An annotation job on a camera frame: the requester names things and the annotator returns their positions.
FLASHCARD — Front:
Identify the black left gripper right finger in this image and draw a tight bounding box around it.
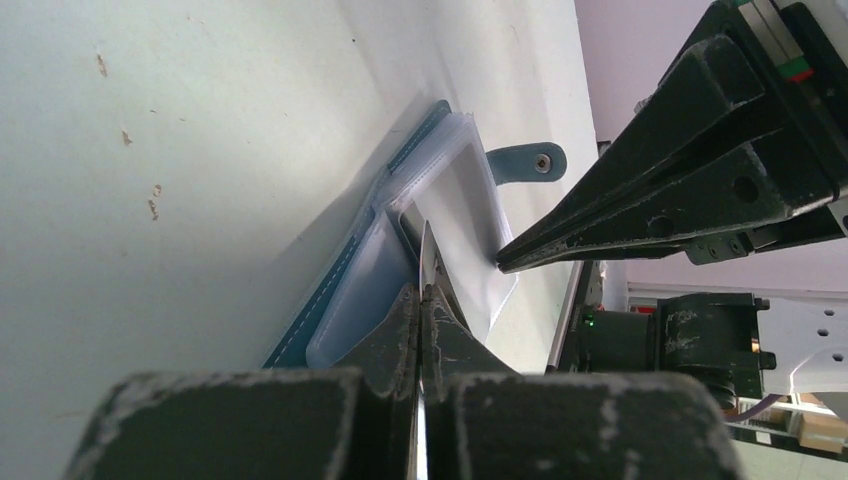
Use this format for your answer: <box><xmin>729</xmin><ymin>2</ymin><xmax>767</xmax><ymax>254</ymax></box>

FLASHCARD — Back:
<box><xmin>420</xmin><ymin>286</ymin><xmax>742</xmax><ymax>479</ymax></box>

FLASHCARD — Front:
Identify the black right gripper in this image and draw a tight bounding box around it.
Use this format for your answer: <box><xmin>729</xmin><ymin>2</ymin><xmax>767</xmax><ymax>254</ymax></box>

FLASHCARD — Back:
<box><xmin>497</xmin><ymin>1</ymin><xmax>847</xmax><ymax>273</ymax></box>

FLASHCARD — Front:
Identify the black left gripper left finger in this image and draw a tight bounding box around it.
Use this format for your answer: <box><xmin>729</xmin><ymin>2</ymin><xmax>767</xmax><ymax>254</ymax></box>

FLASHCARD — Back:
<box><xmin>64</xmin><ymin>285</ymin><xmax>419</xmax><ymax>479</ymax></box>

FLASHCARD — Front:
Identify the blue card holder wallet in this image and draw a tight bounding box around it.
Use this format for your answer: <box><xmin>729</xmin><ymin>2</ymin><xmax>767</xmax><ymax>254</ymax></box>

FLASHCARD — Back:
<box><xmin>267</xmin><ymin>100</ymin><xmax>567</xmax><ymax>368</ymax></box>

